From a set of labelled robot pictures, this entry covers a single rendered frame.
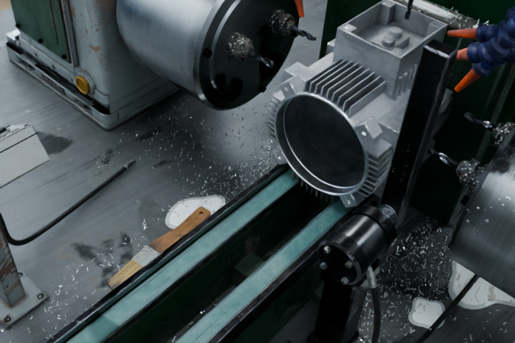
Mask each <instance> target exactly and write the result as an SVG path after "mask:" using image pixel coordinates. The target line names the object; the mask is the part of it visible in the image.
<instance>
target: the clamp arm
mask: <svg viewBox="0 0 515 343"><path fill-rule="evenodd" d="M457 54H458V50H457V49H455V48H453V47H451V46H448V45H446V44H444V43H441V42H440V41H437V40H435V39H431V40H430V41H429V42H428V43H426V44H425V45H424V46H423V48H422V52H421V56H420V58H419V62H418V66H417V70H416V72H415V78H414V80H413V84H412V88H411V92H410V94H409V98H408V102H407V106H406V108H405V113H404V116H403V120H402V124H401V127H400V130H399V135H398V138H397V141H396V144H395V149H394V152H393V155H392V160H391V163H390V166H389V171H388V174H387V177H386V180H385V185H384V188H383V191H382V196H381V199H380V202H379V207H378V209H379V210H381V209H382V210H381V211H384V212H387V211H388V210H390V212H389V213H388V215H389V216H390V217H391V219H392V218H393V217H394V219H393V220H392V223H393V224H394V226H395V229H396V228H397V227H398V226H399V225H400V224H401V223H402V222H403V220H404V217H405V212H406V210H407V207H408V203H409V201H410V198H411V196H412V192H413V189H414V186H415V182H416V179H417V177H418V173H419V170H420V167H421V165H422V161H423V158H424V156H425V151H426V149H427V146H428V142H429V139H430V137H431V133H432V130H433V128H434V124H435V120H436V118H437V115H438V111H439V109H440V106H441V102H442V100H443V97H444V92H445V90H446V87H447V85H448V81H449V78H450V75H451V72H452V69H453V66H454V62H455V59H456V56H457Z"/></svg>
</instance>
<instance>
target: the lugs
mask: <svg viewBox="0 0 515 343"><path fill-rule="evenodd" d="M279 87H280V89H281V91H282V93H283V95H284V97H285V98H287V97H289V96H292V95H294V94H296V93H297V92H298V91H300V90H302V89H303V87H304V83H303V81H302V80H301V78H300V75H296V76H295V77H291V78H290V79H288V80H286V81H284V82H283V83H281V84H280V85H279ZM354 128H355V130H356V132H357V133H358V135H359V137H360V139H361V141H362V142H369V141H372V140H374V139H375V138H377V137H378V136H379V135H381V134H382V130H381V128H380V126H379V124H378V122H377V121H376V118H375V117H374V116H370V117H368V118H365V119H362V120H361V121H360V122H358V123H357V124H356V125H354ZM273 154H274V156H275V158H276V160H277V161H278V163H279V165H284V164H287V162H286V160H285V158H284V157H283V155H282V153H281V151H280V149H279V147H277V148H276V149H275V150H274V151H273ZM340 199H341V201H342V202H343V204H344V206H345V207H346V208H348V207H357V206H358V205H360V204H361V203H362V202H363V201H364V200H365V199H366V197H365V196H364V195H362V194H360V193H358V192H356V193H354V194H348V195H345V196H340Z"/></svg>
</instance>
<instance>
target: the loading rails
mask: <svg viewBox="0 0 515 343"><path fill-rule="evenodd" d="M292 172H293V170H292V168H291V167H290V166H289V165H288V164H284V165H279V164H277V165H276V166H274V167H273V168H272V169H271V170H270V171H268V172H267V173H266V174H264V175H263V176H261V177H260V178H259V179H258V180H257V181H255V182H254V183H253V184H251V185H250V186H248V187H247V188H245V189H244V190H243V191H242V192H241V193H240V194H238V195H237V196H235V197H234V198H232V199H231V200H230V201H229V202H228V203H226V204H225V205H224V206H222V207H221V208H219V209H218V210H217V211H216V212H215V213H213V214H212V215H210V216H209V217H208V218H206V219H205V220H204V221H203V222H201V223H200V224H199V225H197V226H196V227H194V228H193V229H192V230H190V231H189V232H188V233H187V234H186V235H184V236H183V237H181V238H180V239H179V240H177V241H176V242H175V243H174V244H173V245H171V246H170V247H168V248H167V249H166V250H164V251H163V252H162V253H160V254H159V255H158V256H157V257H155V258H154V259H153V260H151V261H150V262H148V263H147V264H146V265H145V266H144V267H142V268H141V269H139V270H138V271H137V272H135V273H134V274H133V275H132V276H131V277H129V278H128V279H126V280H125V281H124V282H122V283H121V284H119V285H118V286H117V287H116V288H115V289H113V290H112V291H111V292H109V293H108V294H106V295H105V296H104V297H103V298H102V299H100V300H99V301H98V302H96V303H95V304H93V305H92V306H91V307H90V308H88V309H87V310H86V311H84V312H83V313H82V314H80V315H79V316H78V317H76V318H75V319H74V320H73V321H71V322H70V323H68V324H67V325H66V326H64V327H63V328H62V329H61V330H60V331H58V332H57V333H55V334H54V335H52V336H51V337H50V338H49V339H48V340H47V341H45V342H44V343H166V342H167V341H168V340H169V339H170V338H172V337H173V336H174V335H175V334H176V333H178V332H179V331H180V330H181V329H182V328H184V327H185V326H186V325H187V324H188V323H189V322H190V321H191V320H193V319H194V317H196V316H197V315H198V314H199V313H200V312H201V311H203V310H204V309H205V308H206V307H207V306H208V305H210V304H211V303H212V302H213V301H214V300H215V299H216V298H218V297H219V296H220V295H221V294H222V293H223V292H224V291H225V290H226V289H228V288H229V287H230V286H231V285H232V284H233V285H234V286H236V287H237V288H235V289H234V290H233V291H232V292H231V293H230V294H228V295H227V296H226V297H225V298H224V299H223V300H221V301H220V303H219V304H217V305H216V306H215V307H214V308H213V309H212V310H211V311H210V312H208V313H207V314H206V315H205V316H204V317H203V318H201V319H200V320H199V321H198V322H197V323H196V324H195V325H193V326H192V327H191V328H190V329H189V330H188V331H187V332H186V333H185V334H184V335H183V336H182V337H180V338H179V339H178V340H177V341H176V342H175V343H268V342H269V341H270V340H271V339H272V338H273V337H274V336H275V335H276V334H277V333H278V332H279V331H280V330H281V329H282V328H283V327H284V326H285V325H286V324H287V323H288V322H289V321H290V320H291V319H292V318H293V317H294V316H295V315H296V314H297V313H298V312H299V311H300V310H301V309H302V308H303V307H304V306H305V305H306V304H307V303H308V302H309V301H310V300H311V299H312V301H314V302H315V303H316V304H317V305H320V300H321V296H322V292H323V286H324V281H323V280H321V279H320V273H321V268H320V264H321V263H320V261H319V257H318V254H317V247H318V246H319V244H320V243H321V242H322V241H323V240H324V239H325V238H326V237H327V236H328V235H329V234H331V233H335V232H336V231H337V230H338V229H339V228H340V227H342V226H343V225H344V224H345V223H346V222H347V219H348V217H349V215H351V213H352V212H354V211H355V210H356V209H357V208H358V207H360V206H363V205H369V206H373V207H376V208H378V207H379V202H380V199H381V198H380V197H378V196H376V195H375V194H373V193H372V194H371V195H370V196H368V197H366V196H365V197H366V199H365V200H364V201H363V202H362V203H361V204H360V205H358V206H357V207H348V208H346V207H345V206H344V204H343V202H342V201H341V199H340V197H338V198H337V199H336V200H335V201H334V202H333V203H331V199H329V200H328V201H326V196H325V197H324V198H323V199H320V196H321V193H320V194H319V195H318V196H317V197H316V191H315V192H314V193H312V194H311V193H310V191H311V188H309V189H308V190H306V185H304V186H303V187H302V186H301V180H300V181H299V182H297V176H295V177H294V178H292ZM318 209H319V210H320V211H322V212H321V213H320V214H319V215H317V216H316V217H315V218H314V219H313V220H312V221H311V222H310V223H309V224H308V225H307V226H305V227H304V228H303V229H302V230H301V231H300V232H299V233H297V234H296V235H295V236H294V237H293V238H292V239H290V240H289V241H288V242H287V243H286V244H285V245H283V246H282V247H281V248H280V249H279V250H278V251H277V252H276V253H275V254H274V255H273V256H272V257H270V258H269V259H268V260H267V261H266V262H264V261H263V260H262V258H263V257H264V256H265V255H267V253H269V252H270V251H271V250H272V249H274V248H275V247H276V246H277V245H278V244H279V243H280V242H281V241H282V240H283V239H284V238H286V237H287V236H288V235H289V234H290V233H292V232H293V231H294V230H295V229H296V228H297V227H299V226H300V225H301V224H302V223H303V222H304V221H305V220H306V219H307V218H308V217H309V216H311V214H313V213H314V212H315V211H317V210H318ZM268 251H269V252H268Z"/></svg>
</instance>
